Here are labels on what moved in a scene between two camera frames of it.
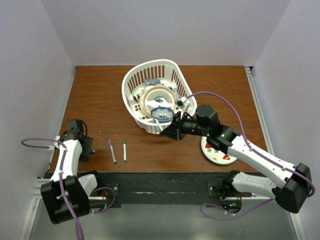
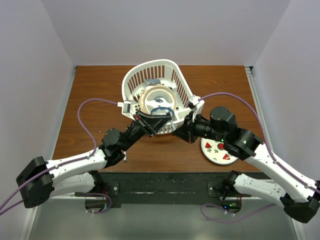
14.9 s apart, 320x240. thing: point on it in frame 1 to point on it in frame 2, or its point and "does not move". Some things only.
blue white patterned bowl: (164, 115) does not move
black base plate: (129, 188) does not move
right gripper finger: (170, 131) to (184, 132)
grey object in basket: (152, 81) does not move
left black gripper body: (86, 149) to (136, 133)
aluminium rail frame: (261, 115) does not move
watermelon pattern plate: (214, 155) does not move
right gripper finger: (179, 118) to (188, 119)
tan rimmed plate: (155, 96) does not move
